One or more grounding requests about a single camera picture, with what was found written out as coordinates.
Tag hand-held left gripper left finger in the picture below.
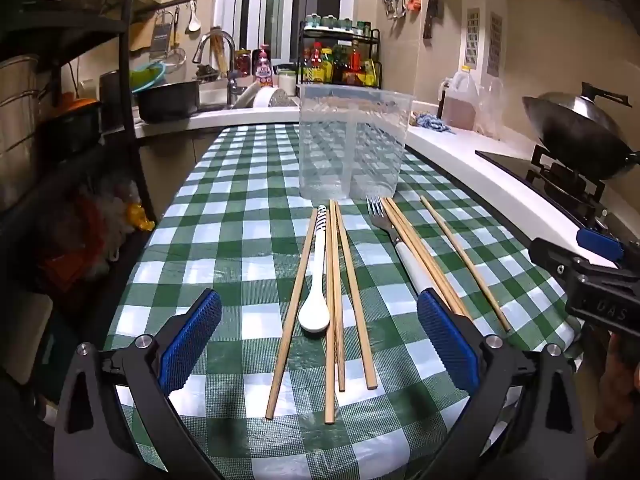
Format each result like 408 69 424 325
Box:
52 287 223 480

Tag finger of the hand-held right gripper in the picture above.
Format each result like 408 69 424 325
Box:
575 227 626 267
529 237 590 283

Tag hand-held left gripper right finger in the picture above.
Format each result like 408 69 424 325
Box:
416 287 586 480

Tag wooden chopstick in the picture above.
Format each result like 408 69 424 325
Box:
335 203 378 391
324 200 337 426
386 197 473 320
381 198 463 318
265 208 319 420
330 201 347 393
420 195 512 334

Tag white spoon with striped handle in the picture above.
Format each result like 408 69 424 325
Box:
298 204 332 335

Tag clear plastic container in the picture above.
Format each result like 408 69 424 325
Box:
297 84 417 201

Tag person's right hand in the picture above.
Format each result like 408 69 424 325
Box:
595 332 640 431

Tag green checked tablecloth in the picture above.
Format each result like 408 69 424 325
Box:
102 122 583 480

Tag steel wok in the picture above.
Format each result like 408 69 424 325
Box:
521 82 640 181

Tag yellow plastic bag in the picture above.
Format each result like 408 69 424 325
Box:
125 200 156 233

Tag red plastic bag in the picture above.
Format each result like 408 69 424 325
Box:
40 195 131 291

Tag clear plastic bag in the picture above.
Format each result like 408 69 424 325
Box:
475 77 506 138

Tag cooking oil jug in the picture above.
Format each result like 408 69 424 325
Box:
440 65 481 131

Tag blue dish cloth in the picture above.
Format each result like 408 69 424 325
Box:
410 112 457 135

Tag black cooking pot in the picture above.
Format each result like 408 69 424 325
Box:
135 80 202 123

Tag kitchen sink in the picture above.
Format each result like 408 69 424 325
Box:
197 85 301 111

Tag black pot with orange lid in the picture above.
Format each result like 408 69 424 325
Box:
42 97 103 156

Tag dark cylindrical canister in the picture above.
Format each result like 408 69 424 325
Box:
99 71 136 131

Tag white plate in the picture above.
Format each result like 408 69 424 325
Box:
232 82 298 110

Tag black shelf rack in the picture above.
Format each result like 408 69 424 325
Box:
0 0 157 311

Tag blue and green bowls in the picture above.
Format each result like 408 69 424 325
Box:
131 62 167 95

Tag green colander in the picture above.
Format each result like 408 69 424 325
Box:
131 61 163 92

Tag hanging cleaver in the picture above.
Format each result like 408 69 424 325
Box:
422 0 441 41

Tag white jar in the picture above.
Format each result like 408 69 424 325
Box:
276 67 298 96

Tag pink dish soap bottle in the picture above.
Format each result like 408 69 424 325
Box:
254 44 275 88

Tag stainless steel pot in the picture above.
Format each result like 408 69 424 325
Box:
0 55 43 211

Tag upright chopstick bundle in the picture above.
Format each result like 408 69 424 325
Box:
210 27 228 73

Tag row of sauce bottles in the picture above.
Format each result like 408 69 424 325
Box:
302 42 378 86

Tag chrome kitchen faucet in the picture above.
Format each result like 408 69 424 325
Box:
192 30 241 108

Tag metal grater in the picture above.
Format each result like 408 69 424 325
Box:
149 10 173 58

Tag hanging wooden cutting board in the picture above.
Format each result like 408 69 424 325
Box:
129 15 156 53

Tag row of spice jars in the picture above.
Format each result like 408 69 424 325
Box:
305 12 373 33

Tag window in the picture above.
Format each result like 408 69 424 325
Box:
212 0 361 78

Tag fork with white handle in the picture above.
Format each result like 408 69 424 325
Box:
366 196 431 301

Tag wall vent grille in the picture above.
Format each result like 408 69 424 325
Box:
465 7 481 68
488 12 503 73

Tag black wire spice rack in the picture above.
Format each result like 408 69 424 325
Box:
297 20 383 88

